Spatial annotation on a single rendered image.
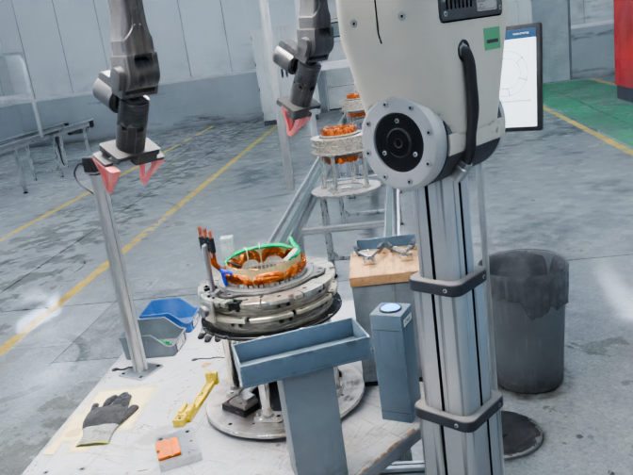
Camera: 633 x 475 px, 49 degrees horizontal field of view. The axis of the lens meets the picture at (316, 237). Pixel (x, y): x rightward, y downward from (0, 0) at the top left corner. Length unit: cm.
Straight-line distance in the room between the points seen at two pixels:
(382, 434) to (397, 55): 83
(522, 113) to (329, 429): 135
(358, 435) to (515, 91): 129
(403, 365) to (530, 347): 166
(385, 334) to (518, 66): 117
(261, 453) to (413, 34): 93
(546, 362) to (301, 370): 201
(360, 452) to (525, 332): 171
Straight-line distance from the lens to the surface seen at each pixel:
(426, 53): 106
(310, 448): 139
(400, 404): 156
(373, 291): 164
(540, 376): 321
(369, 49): 110
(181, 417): 173
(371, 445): 152
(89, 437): 177
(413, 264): 167
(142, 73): 134
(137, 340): 200
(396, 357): 151
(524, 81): 236
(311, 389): 133
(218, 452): 159
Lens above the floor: 160
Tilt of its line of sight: 16 degrees down
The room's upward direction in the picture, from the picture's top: 8 degrees counter-clockwise
